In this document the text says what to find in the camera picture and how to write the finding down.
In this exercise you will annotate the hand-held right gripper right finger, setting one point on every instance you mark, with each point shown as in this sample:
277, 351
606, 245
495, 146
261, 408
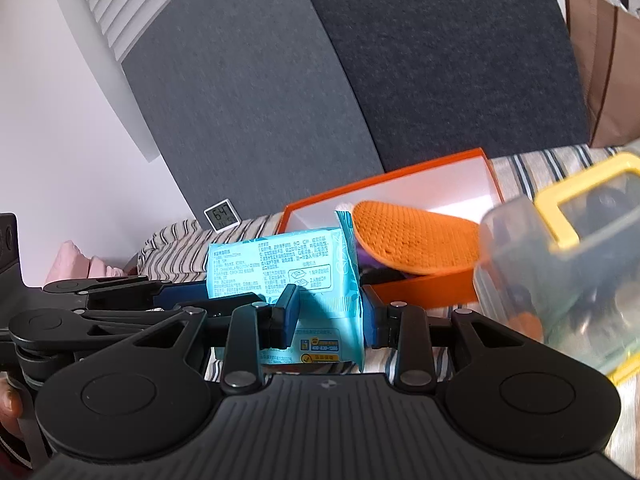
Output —
372, 320

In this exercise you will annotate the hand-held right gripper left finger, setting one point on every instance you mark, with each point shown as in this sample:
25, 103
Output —
287, 317

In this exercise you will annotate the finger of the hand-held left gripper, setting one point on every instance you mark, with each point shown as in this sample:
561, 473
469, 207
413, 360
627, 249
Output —
180, 294
75, 329

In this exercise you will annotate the light blue tissue packet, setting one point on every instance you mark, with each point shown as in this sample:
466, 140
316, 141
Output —
280, 265

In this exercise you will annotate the orange cardboard box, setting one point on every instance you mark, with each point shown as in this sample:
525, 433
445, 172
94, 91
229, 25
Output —
425, 292

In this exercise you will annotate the purple cloth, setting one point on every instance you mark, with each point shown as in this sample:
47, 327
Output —
366, 260

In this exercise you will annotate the orange silicone honeycomb mat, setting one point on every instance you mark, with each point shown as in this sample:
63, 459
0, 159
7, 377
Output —
410, 240

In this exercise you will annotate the person's left hand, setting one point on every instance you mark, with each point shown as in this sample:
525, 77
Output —
10, 402

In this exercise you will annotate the pink cloth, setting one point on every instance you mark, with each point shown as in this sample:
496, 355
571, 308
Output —
80, 265

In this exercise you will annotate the white digital clock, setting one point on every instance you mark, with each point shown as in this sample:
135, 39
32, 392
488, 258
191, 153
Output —
221, 216

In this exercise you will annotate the clear plastic storage container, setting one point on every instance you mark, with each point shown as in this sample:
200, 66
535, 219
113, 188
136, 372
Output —
560, 280

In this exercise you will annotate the grey upholstered headboard panel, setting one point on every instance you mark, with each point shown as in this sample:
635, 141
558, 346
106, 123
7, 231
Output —
240, 100

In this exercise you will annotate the striped blanket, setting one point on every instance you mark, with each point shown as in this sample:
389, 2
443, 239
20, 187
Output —
525, 170

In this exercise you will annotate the dark blue upholstered headboard panel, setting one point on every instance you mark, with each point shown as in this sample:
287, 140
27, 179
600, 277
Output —
450, 60

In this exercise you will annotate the white window blind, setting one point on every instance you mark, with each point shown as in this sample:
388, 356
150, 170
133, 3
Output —
125, 0

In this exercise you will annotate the brown tote bag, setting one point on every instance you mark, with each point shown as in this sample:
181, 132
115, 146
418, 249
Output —
610, 75

